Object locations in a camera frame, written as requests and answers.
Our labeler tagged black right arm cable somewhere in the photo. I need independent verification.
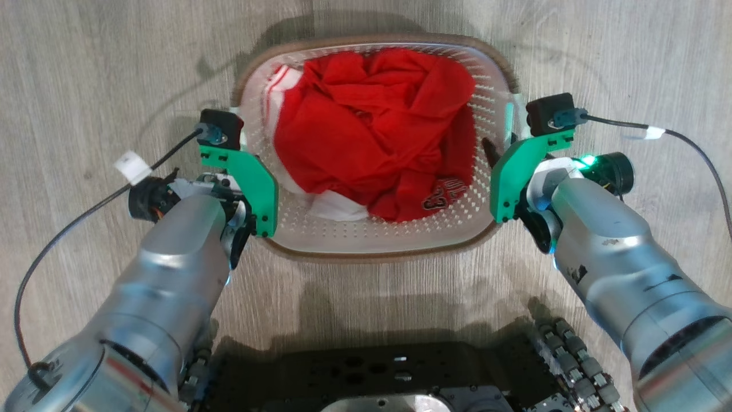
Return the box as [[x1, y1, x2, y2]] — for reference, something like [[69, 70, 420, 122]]
[[582, 114, 732, 241]]

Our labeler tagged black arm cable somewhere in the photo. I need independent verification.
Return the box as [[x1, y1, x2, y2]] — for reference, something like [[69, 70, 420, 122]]
[[14, 127, 205, 390], [582, 114, 732, 241]]

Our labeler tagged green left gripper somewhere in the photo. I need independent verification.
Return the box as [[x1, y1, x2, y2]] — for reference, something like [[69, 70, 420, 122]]
[[198, 143, 280, 239]]

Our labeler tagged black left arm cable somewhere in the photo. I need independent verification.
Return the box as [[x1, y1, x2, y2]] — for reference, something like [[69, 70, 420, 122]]
[[14, 127, 205, 390]]

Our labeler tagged white perforated laundry basket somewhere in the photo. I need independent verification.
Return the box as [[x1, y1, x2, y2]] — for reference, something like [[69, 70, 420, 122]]
[[232, 33, 524, 264]]

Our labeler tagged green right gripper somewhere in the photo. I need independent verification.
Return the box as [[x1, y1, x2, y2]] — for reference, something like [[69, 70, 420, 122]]
[[482, 128, 576, 224]]

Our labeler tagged roller wheel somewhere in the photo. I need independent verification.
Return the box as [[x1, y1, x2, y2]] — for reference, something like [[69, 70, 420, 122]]
[[533, 316, 628, 412], [178, 336, 217, 406]]

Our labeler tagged white tape label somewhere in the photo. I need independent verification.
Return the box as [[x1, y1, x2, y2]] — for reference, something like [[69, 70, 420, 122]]
[[626, 125, 667, 141], [114, 150, 153, 185]]

